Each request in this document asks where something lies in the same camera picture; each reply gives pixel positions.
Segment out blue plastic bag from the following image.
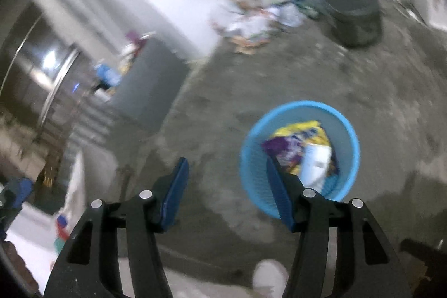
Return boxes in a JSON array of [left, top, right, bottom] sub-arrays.
[[94, 64, 121, 89]]

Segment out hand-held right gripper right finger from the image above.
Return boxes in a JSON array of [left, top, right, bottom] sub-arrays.
[[265, 155, 413, 298]]

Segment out yellow snack wrapper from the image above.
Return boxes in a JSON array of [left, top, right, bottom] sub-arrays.
[[274, 121, 331, 147]]

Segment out white paper packet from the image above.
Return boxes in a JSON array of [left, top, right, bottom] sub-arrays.
[[300, 144, 332, 192]]

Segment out colourful plastic item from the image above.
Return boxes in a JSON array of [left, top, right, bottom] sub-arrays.
[[54, 214, 71, 254]]

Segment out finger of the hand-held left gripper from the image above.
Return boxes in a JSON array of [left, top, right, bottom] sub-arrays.
[[14, 178, 34, 207]]

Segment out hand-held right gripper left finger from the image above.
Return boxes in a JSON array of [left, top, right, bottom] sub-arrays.
[[44, 156, 191, 298]]

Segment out grey cabinet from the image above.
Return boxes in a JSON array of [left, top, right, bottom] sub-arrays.
[[112, 38, 191, 133]]

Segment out person's white shoe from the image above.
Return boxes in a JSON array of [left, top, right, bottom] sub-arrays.
[[252, 259, 290, 298]]

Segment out grey stairs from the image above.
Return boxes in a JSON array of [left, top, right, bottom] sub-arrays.
[[68, 97, 116, 145]]

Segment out blue plastic waste basket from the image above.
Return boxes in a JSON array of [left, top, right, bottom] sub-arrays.
[[239, 101, 360, 218]]

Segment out black plastic bucket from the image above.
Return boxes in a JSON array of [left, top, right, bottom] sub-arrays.
[[321, 0, 383, 48]]

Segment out clutter of bags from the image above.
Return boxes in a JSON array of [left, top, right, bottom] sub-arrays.
[[120, 31, 156, 73]]

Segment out pile of clothes and papers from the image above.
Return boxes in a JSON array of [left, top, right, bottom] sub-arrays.
[[210, 0, 320, 54]]

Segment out purple snack wrapper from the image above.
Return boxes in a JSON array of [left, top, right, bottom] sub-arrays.
[[262, 135, 339, 176]]

